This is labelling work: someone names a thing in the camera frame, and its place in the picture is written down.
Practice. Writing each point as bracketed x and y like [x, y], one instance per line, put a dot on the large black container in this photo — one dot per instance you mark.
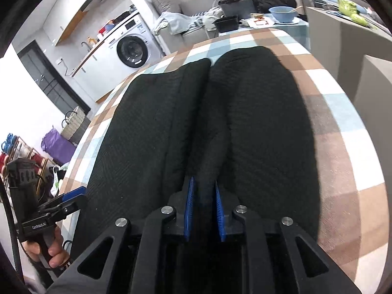
[237, 6]

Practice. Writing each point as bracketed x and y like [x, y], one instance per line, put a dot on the green white plastic bag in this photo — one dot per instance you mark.
[59, 179]

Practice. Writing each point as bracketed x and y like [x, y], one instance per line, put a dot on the grey side cabinet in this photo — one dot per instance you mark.
[343, 46]

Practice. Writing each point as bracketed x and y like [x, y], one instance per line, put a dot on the woven basket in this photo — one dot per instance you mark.
[75, 124]

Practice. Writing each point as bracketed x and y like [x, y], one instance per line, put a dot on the green packet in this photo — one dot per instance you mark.
[352, 10]

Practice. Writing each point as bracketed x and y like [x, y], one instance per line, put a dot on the black knit sweater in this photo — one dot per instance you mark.
[260, 128]

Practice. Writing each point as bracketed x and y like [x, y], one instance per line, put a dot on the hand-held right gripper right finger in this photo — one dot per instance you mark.
[220, 214]

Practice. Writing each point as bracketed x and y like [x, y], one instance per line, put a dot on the checked blanket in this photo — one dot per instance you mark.
[346, 165]

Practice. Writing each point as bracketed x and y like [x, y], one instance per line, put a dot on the purple bag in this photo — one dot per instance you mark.
[58, 148]

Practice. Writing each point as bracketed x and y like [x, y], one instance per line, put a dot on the red white snack packet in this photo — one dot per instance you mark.
[258, 21]

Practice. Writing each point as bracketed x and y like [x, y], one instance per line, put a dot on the person's left hand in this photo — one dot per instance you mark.
[58, 251]

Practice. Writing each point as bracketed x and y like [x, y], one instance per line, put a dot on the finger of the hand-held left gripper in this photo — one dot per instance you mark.
[73, 205]
[72, 193]

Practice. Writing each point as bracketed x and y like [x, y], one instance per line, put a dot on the white wall cabinet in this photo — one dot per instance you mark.
[76, 9]

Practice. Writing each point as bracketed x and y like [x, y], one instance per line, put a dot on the small black container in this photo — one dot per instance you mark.
[226, 24]

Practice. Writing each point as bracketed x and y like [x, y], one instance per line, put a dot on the blue bowl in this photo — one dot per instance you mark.
[282, 14]

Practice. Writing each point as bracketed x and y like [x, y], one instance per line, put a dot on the light blue tablecloth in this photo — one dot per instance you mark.
[294, 33]

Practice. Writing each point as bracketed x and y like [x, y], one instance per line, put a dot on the grey sofa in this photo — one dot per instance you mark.
[171, 3]

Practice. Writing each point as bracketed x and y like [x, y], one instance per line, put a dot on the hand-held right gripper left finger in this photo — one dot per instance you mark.
[189, 211]

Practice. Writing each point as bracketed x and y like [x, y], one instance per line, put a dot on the grey clothes pile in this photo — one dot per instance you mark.
[174, 23]

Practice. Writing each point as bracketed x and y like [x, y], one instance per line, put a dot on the wooden shoe rack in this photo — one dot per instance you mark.
[21, 156]

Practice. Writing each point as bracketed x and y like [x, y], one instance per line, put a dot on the white washing machine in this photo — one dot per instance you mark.
[131, 46]

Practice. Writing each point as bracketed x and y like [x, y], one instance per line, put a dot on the white plate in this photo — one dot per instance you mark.
[295, 21]

